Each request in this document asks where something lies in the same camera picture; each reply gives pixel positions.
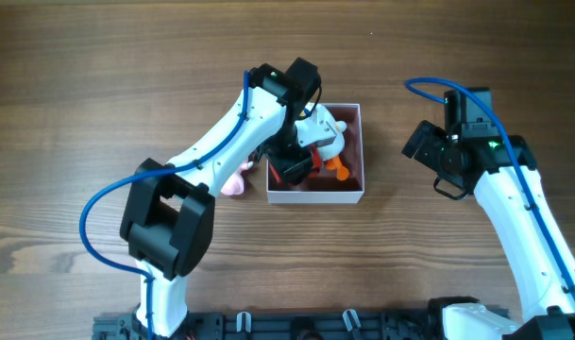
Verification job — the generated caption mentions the red toy truck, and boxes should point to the red toy truck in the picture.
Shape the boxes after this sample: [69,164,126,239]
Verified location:
[266,146,323,185]

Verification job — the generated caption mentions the white plush duck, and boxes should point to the white plush duck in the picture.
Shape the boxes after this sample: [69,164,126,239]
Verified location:
[311,105,350,181]

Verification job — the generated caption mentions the pink pig toy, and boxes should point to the pink pig toy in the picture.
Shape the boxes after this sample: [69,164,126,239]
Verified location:
[221,161,254,196]

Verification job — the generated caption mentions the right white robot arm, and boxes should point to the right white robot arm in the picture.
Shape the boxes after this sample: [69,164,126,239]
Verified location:
[402,77,575,339]

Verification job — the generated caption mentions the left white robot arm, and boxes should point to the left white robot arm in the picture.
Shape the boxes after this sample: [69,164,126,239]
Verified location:
[120,58,322,339]

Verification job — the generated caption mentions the white box pink inside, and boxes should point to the white box pink inside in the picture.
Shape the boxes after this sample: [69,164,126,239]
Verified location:
[266,103,364,204]

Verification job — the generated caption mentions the left blue cable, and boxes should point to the left blue cable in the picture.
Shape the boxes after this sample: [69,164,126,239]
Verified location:
[78,70,250,340]

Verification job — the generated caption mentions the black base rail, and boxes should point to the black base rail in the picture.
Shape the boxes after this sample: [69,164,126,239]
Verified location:
[92,296,510,340]

